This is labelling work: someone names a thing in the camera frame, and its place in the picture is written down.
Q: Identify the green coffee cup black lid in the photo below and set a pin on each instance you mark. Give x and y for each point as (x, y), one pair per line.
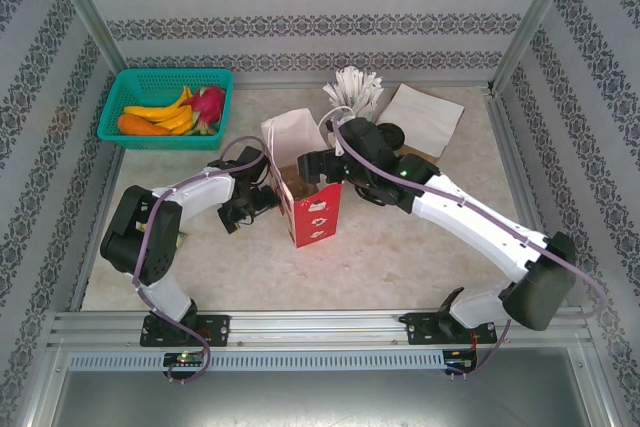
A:
(392, 134)

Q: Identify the red white paper bag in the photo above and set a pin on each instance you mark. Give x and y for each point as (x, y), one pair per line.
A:
(315, 227)

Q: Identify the white napkin stack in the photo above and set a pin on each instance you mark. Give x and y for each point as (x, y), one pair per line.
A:
(425, 117)

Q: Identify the bunch of white straws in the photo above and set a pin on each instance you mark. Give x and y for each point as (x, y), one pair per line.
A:
(355, 87)

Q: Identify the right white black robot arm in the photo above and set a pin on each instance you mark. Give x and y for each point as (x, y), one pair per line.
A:
(475, 227)

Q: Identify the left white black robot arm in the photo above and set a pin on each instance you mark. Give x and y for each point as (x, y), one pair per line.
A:
(200, 192)

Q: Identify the green yellow snack packet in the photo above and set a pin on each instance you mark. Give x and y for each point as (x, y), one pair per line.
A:
(182, 239)

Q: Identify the green paper straw cup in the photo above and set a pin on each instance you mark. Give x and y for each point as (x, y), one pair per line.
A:
(367, 116)

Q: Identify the yellow toy banana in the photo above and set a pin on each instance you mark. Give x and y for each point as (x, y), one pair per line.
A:
(160, 111)
(182, 123)

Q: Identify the pink toy dragon fruit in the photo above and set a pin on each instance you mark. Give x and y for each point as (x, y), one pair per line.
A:
(210, 102)

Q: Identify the orange carrot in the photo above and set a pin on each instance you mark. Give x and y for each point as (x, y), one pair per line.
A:
(140, 125)

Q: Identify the teal plastic basket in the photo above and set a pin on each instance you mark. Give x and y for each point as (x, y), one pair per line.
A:
(150, 79)

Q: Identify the left small circuit board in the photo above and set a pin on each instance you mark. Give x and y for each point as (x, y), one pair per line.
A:
(185, 358)

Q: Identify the small circuit board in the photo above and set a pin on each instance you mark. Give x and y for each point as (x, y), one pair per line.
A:
(185, 358)
(460, 361)

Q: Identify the grey metal panel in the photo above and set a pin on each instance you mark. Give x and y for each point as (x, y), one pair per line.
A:
(320, 397)

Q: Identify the right small circuit board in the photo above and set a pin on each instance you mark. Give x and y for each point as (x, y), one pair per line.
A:
(460, 361)

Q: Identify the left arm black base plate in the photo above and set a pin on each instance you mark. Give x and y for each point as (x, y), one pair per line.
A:
(217, 329)

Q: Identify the aluminium mounting rail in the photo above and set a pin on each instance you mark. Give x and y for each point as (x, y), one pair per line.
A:
(320, 327)

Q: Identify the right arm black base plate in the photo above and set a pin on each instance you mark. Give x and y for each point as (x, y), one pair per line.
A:
(417, 329)

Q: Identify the aluminium frame post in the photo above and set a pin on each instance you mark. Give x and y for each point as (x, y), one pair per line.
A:
(532, 17)
(82, 2)

